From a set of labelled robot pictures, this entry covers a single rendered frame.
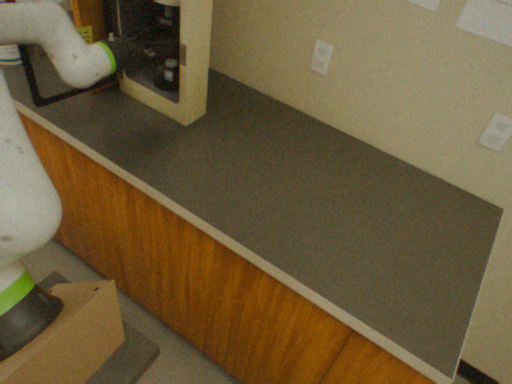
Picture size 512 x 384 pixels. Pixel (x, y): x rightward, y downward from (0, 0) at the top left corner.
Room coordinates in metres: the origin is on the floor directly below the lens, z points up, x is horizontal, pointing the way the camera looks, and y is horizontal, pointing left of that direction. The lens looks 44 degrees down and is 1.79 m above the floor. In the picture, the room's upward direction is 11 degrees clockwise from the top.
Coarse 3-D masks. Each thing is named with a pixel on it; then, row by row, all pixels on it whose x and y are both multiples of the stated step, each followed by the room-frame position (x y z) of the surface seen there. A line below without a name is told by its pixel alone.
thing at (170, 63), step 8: (152, 16) 1.28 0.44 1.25; (160, 24) 1.23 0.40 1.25; (160, 32) 1.24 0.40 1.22; (168, 32) 1.24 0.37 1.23; (176, 32) 1.25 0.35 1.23; (160, 40) 1.24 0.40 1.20; (176, 48) 1.25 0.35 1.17; (160, 56) 1.24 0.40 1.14; (168, 56) 1.24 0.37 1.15; (176, 56) 1.25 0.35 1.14; (160, 64) 1.23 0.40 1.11; (168, 64) 1.23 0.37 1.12; (176, 64) 1.25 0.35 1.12; (160, 72) 1.23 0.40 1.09; (168, 72) 1.23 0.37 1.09; (176, 72) 1.25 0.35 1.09; (160, 80) 1.23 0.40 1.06; (168, 80) 1.23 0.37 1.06; (176, 80) 1.25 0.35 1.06
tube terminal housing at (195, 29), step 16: (192, 0) 1.17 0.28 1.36; (208, 0) 1.24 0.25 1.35; (192, 16) 1.17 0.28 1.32; (208, 16) 1.24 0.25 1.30; (192, 32) 1.18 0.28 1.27; (208, 32) 1.24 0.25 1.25; (192, 48) 1.18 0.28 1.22; (208, 48) 1.25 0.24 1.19; (192, 64) 1.18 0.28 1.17; (208, 64) 1.25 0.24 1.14; (128, 80) 1.28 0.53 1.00; (192, 80) 1.18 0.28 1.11; (144, 96) 1.24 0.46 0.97; (160, 96) 1.21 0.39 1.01; (192, 96) 1.19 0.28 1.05; (160, 112) 1.21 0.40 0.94; (176, 112) 1.18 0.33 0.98; (192, 112) 1.19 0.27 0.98
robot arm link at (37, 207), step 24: (0, 72) 0.52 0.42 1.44; (0, 96) 0.48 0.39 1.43; (0, 120) 0.44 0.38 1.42; (0, 144) 0.40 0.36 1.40; (24, 144) 0.43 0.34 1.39; (0, 168) 0.37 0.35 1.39; (24, 168) 0.39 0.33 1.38; (0, 192) 0.34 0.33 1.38; (24, 192) 0.36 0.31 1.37; (48, 192) 0.38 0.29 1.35; (0, 216) 0.32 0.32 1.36; (24, 216) 0.33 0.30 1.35; (48, 216) 0.35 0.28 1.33; (0, 240) 0.31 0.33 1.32; (24, 240) 0.32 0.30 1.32; (48, 240) 0.35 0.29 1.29; (0, 264) 0.31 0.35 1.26
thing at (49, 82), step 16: (16, 0) 1.05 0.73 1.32; (32, 0) 1.08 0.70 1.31; (48, 0) 1.12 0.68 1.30; (64, 0) 1.16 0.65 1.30; (80, 0) 1.20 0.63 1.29; (96, 0) 1.24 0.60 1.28; (80, 16) 1.19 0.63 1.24; (96, 16) 1.24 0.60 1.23; (80, 32) 1.18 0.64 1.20; (96, 32) 1.23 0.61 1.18; (32, 48) 1.06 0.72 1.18; (32, 64) 1.05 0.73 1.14; (48, 64) 1.08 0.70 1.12; (48, 80) 1.08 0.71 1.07; (48, 96) 1.07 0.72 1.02
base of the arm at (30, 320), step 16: (32, 288) 0.34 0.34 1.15; (16, 304) 0.30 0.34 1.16; (32, 304) 0.31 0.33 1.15; (48, 304) 0.33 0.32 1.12; (0, 320) 0.27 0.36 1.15; (16, 320) 0.28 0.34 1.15; (32, 320) 0.29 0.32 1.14; (48, 320) 0.30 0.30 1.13; (0, 336) 0.25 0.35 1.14; (16, 336) 0.26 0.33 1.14; (32, 336) 0.27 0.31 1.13; (0, 352) 0.24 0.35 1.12
